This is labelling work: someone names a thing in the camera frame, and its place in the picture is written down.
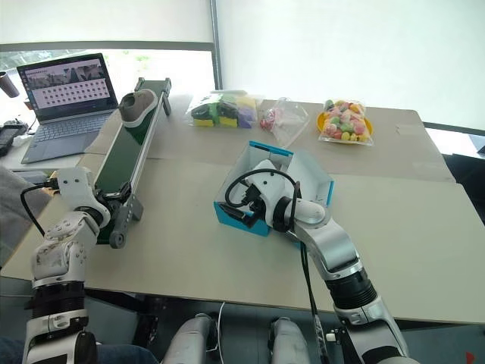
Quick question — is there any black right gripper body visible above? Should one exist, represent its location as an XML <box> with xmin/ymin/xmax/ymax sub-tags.
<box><xmin>239</xmin><ymin>184</ymin><xmax>269</xmax><ymax>229</ymax></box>

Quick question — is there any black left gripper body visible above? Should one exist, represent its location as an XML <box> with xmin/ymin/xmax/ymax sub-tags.
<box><xmin>92</xmin><ymin>188</ymin><xmax>126</xmax><ymax>229</ymax></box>

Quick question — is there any blue and white shoebox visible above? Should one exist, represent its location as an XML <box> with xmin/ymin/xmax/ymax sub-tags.
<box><xmin>212</xmin><ymin>140</ymin><xmax>336</xmax><ymax>238</ymax></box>

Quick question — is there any green conveyor belt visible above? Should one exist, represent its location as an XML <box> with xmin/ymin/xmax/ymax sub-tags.
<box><xmin>93</xmin><ymin>77</ymin><xmax>173</xmax><ymax>249</ymax></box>

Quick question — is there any grey canvas shoe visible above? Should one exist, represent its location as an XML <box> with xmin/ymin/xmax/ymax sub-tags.
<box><xmin>117</xmin><ymin>89</ymin><xmax>158</xmax><ymax>128</ymax></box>

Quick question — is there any clear bag with red items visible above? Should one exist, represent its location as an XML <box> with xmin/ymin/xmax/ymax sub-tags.
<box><xmin>257</xmin><ymin>96</ymin><xmax>310</xmax><ymax>149</ymax></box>

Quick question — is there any grey open laptop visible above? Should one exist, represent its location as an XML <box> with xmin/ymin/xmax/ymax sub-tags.
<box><xmin>16</xmin><ymin>52</ymin><xmax>120</xmax><ymax>165</ymax></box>

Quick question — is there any plastic bag of sponges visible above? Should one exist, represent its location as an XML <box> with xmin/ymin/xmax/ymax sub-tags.
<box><xmin>184</xmin><ymin>89</ymin><xmax>263</xmax><ymax>130</ymax></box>

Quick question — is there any yellow plate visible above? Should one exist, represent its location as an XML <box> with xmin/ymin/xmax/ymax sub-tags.
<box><xmin>316</xmin><ymin>110</ymin><xmax>375</xmax><ymax>143</ymax></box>

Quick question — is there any black controller device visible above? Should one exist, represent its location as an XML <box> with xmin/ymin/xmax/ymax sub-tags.
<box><xmin>0</xmin><ymin>119</ymin><xmax>29</xmax><ymax>157</ymax></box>

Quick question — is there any bag of colourful toy fruits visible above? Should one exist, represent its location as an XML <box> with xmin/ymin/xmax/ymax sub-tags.
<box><xmin>317</xmin><ymin>98</ymin><xmax>374</xmax><ymax>146</ymax></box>

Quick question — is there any grey rounded robot leg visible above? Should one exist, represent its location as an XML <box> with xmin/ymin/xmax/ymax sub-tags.
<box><xmin>161</xmin><ymin>313</ymin><xmax>219</xmax><ymax>364</ymax></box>
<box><xmin>268</xmin><ymin>316</ymin><xmax>311</xmax><ymax>364</ymax></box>

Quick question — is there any dark cup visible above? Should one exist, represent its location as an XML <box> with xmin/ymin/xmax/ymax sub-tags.
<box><xmin>0</xmin><ymin>71</ymin><xmax>20</xmax><ymax>99</ymax></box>

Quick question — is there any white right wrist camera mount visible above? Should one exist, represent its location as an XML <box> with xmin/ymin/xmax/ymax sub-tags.
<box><xmin>240</xmin><ymin>158</ymin><xmax>297</xmax><ymax>228</ymax></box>

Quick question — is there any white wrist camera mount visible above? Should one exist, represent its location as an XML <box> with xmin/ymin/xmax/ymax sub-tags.
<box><xmin>55</xmin><ymin>168</ymin><xmax>111</xmax><ymax>228</ymax></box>
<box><xmin>240</xmin><ymin>158</ymin><xmax>297</xmax><ymax>228</ymax></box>

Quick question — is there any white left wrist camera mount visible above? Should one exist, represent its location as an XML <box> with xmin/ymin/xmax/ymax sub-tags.
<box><xmin>55</xmin><ymin>168</ymin><xmax>111</xmax><ymax>228</ymax></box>

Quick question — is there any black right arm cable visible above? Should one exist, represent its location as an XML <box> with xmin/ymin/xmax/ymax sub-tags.
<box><xmin>224</xmin><ymin>168</ymin><xmax>329</xmax><ymax>364</ymax></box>

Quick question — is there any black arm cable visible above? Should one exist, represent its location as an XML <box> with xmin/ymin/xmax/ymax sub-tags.
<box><xmin>224</xmin><ymin>168</ymin><xmax>329</xmax><ymax>364</ymax></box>
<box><xmin>20</xmin><ymin>180</ymin><xmax>61</xmax><ymax>237</ymax></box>

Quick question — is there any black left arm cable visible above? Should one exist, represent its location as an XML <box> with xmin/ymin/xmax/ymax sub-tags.
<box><xmin>20</xmin><ymin>180</ymin><xmax>61</xmax><ymax>237</ymax></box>

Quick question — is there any thin white cable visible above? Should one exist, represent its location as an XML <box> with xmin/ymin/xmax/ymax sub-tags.
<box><xmin>216</xmin><ymin>301</ymin><xmax>226</xmax><ymax>364</ymax></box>

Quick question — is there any grey window frame post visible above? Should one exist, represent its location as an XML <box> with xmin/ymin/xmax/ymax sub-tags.
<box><xmin>209</xmin><ymin>0</ymin><xmax>224</xmax><ymax>91</ymax></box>

